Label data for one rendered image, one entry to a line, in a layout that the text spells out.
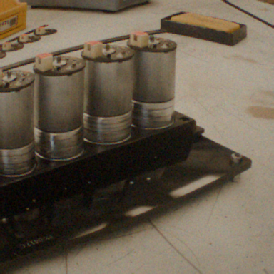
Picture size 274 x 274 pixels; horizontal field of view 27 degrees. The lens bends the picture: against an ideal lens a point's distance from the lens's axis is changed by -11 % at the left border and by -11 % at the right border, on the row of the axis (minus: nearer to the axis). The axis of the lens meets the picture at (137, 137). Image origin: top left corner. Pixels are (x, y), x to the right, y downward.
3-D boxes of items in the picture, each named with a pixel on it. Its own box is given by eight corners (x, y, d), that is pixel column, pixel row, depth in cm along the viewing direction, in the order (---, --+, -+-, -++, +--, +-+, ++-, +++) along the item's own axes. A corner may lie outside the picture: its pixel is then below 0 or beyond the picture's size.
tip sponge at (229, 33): (247, 36, 58) (247, 23, 58) (232, 46, 54) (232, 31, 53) (181, 22, 61) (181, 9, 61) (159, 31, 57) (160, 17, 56)
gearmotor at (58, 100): (95, 168, 29) (96, 62, 27) (53, 183, 27) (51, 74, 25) (64, 149, 31) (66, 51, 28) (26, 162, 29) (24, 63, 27)
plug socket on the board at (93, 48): (106, 55, 28) (107, 42, 28) (92, 58, 28) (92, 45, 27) (96, 51, 29) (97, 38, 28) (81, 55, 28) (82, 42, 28)
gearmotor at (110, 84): (141, 152, 31) (145, 51, 29) (100, 166, 29) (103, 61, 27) (108, 135, 32) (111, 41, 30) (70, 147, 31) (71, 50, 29)
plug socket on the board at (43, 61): (57, 68, 26) (58, 54, 26) (41, 72, 26) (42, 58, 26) (48, 64, 27) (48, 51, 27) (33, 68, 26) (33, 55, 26)
